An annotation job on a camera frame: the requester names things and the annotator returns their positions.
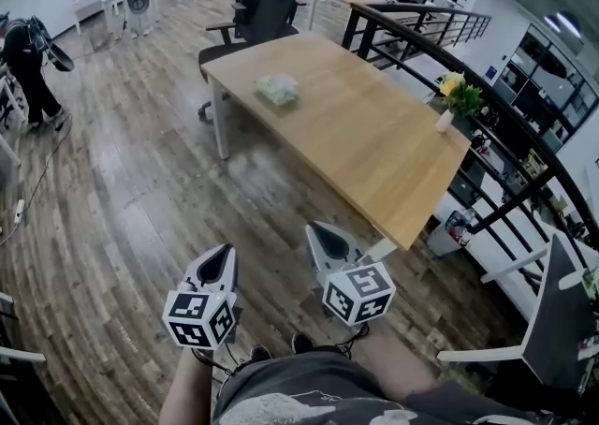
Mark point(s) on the white waste bin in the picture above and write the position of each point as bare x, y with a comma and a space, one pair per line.
444, 240

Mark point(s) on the person's right black shoe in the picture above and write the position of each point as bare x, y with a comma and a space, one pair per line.
302, 342

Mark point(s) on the person's black shoe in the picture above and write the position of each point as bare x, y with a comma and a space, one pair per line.
302, 342
260, 354

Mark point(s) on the white table leg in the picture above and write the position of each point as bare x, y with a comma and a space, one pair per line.
381, 251
220, 123

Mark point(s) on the pale pink vase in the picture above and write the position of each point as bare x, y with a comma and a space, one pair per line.
444, 121

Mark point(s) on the small potted flowers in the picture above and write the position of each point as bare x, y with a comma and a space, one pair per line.
592, 282

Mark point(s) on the white power strip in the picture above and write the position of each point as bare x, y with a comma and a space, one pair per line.
18, 212

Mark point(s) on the person's dark printed shirt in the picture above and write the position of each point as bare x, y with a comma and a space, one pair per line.
318, 390

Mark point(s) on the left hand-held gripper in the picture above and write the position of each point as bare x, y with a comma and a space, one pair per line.
196, 320

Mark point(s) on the person's left black shoe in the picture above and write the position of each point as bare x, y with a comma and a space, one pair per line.
260, 354

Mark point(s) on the yellow flower bouquet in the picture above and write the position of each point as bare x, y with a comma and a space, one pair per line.
463, 95

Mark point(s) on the person's left forearm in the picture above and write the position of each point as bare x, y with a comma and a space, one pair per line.
185, 390

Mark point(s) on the dark table with white frame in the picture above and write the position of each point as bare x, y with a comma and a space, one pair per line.
561, 320

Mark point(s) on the person's right forearm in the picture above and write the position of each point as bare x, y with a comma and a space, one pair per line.
398, 362

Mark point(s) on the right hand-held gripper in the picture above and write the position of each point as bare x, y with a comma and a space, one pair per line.
358, 294

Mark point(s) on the black pendant lamp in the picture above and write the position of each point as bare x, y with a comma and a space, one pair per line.
564, 23

